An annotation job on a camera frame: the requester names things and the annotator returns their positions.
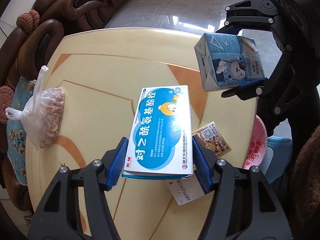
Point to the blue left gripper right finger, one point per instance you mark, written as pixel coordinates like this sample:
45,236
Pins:
204,159

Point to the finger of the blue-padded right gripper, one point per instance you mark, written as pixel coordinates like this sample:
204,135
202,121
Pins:
246,91

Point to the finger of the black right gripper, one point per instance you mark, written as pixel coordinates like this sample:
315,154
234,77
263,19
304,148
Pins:
232,30

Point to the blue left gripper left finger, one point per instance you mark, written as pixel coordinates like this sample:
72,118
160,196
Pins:
114,163

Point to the blue milk carton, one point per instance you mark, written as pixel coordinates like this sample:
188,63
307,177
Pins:
226,61

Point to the pink-lined trash bin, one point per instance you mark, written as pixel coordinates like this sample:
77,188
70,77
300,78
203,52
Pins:
257,146

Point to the purple gold flat box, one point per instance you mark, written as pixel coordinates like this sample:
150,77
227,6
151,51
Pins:
211,139

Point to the blue plastic stool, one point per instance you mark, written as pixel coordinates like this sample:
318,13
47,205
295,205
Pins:
279,151

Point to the plastic bag of nuts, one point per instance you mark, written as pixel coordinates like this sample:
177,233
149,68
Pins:
42,113

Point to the blue floral cushion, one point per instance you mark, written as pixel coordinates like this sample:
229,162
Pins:
16,134

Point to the brown leather sofa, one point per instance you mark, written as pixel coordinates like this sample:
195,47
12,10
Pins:
22,55

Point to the round pink knitted cushion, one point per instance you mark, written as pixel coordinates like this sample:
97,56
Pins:
28,21

